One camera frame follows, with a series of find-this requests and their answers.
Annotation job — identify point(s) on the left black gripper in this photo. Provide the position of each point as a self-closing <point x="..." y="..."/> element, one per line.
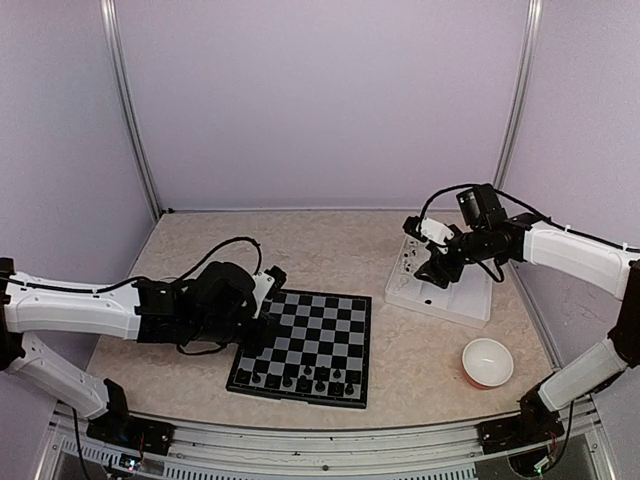
<point x="265" y="333"/>

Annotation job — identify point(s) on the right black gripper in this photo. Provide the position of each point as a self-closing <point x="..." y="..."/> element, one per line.
<point x="433" y="266"/>

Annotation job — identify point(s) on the black grey chessboard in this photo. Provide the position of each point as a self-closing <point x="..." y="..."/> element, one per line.
<point x="317" y="329"/>

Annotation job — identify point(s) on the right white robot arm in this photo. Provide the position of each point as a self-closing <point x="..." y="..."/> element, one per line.
<point x="500" y="228"/>

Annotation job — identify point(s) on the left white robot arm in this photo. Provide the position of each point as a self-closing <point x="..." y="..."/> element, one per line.
<point x="213" y="301"/>

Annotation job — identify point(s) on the white chess pieces pile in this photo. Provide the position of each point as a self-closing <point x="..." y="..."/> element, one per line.
<point x="409" y="256"/>

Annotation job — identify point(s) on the white plastic piece tray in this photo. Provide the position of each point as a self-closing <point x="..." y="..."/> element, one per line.
<point x="467" y="302"/>

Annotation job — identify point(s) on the white orange bowl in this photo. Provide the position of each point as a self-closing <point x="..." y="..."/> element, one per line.
<point x="487" y="363"/>

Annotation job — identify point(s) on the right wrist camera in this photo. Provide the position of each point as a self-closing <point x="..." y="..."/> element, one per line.
<point x="429" y="231"/>

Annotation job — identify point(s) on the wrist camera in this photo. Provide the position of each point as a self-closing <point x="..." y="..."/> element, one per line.
<point x="267" y="284"/>
<point x="429" y="231"/>

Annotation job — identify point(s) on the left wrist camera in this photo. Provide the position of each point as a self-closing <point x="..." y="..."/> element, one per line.
<point x="267" y="284"/>

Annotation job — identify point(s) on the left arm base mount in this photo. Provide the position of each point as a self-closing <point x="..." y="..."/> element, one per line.
<point x="134" y="433"/>

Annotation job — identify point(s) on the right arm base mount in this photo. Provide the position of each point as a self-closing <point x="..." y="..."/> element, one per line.
<point x="511" y="433"/>

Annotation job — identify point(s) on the aluminium front rail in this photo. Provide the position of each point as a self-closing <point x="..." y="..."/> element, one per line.
<point x="200" y="450"/>

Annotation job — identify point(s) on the right aluminium frame post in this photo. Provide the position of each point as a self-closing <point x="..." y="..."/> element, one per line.
<point x="523" y="75"/>

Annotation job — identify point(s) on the aluminium frame post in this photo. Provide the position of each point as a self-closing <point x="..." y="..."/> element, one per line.
<point x="523" y="75"/>
<point x="110" y="22"/>

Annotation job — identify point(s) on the left aluminium frame post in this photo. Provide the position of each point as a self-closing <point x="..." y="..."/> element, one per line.
<point x="110" y="22"/>

